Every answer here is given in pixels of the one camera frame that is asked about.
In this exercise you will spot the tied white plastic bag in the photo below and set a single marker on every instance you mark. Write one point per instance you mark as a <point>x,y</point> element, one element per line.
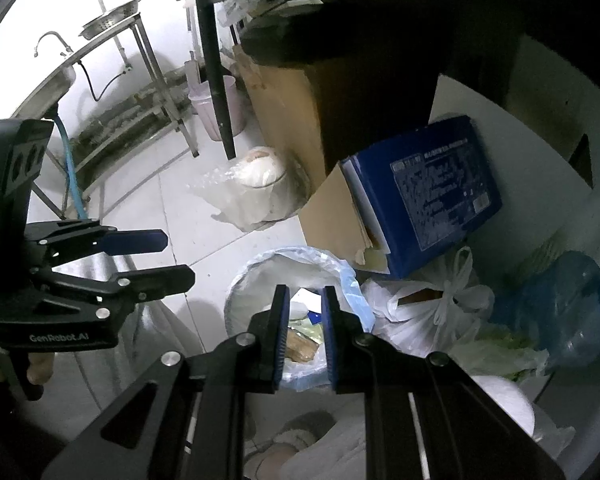
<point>430,310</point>

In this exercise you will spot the person's left hand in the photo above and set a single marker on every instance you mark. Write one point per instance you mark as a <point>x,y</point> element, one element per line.
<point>42,367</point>

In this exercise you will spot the metal sink stand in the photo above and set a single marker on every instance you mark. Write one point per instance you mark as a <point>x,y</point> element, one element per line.
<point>152,60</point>

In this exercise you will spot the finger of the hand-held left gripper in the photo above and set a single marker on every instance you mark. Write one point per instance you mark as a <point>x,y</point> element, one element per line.
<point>135,242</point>
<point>155,280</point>

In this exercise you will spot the pink plastic bin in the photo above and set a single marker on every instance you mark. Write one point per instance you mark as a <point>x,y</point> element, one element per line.
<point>212,110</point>

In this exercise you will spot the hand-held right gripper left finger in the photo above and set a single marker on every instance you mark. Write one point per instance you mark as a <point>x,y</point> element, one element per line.
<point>280,335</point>

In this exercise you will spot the person's grey pants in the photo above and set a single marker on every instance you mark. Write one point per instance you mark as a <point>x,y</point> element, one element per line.
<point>145,350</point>

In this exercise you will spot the steel faucet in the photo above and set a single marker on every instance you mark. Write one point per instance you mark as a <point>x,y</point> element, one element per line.
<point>47,37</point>

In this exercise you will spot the brown food wrapper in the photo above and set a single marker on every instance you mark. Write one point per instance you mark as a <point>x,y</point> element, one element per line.
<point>300,347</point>

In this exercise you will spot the blue plastic water jug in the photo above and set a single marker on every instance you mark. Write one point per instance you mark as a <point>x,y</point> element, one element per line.
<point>565,305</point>

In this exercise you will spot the bin with blue liner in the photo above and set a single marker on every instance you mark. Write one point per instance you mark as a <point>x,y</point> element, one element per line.
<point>345,280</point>

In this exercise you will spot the white foam packet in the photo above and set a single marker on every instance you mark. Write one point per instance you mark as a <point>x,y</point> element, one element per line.
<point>300,307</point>

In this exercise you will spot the blue printed box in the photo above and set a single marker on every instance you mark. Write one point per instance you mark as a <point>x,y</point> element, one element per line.
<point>430,185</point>

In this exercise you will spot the white top metal table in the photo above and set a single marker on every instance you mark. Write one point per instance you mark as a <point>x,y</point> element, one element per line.
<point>215,60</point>

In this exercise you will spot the beige fuzzy slipper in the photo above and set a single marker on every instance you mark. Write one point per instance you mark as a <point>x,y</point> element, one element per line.
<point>265,460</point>
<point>302,427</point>

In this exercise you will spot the napa cabbage in bag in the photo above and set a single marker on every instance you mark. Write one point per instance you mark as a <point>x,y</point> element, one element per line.
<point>500,357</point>

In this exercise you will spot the white round pot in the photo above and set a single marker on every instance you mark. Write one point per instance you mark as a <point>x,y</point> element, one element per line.
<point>265,170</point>

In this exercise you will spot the steel colander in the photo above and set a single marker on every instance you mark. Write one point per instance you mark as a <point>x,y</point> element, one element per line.
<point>112,15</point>

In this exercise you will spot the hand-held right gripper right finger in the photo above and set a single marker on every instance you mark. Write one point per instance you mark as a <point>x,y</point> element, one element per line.
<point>330,335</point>

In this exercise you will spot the yellow-green plastic bag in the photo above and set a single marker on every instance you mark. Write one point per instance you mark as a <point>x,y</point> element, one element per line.
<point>314,332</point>

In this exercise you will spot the large brown cardboard box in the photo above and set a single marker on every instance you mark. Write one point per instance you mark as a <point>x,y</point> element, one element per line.
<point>285,105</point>

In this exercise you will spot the flat brown cardboard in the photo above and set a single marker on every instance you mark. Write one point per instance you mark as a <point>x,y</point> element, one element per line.
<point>330,220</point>

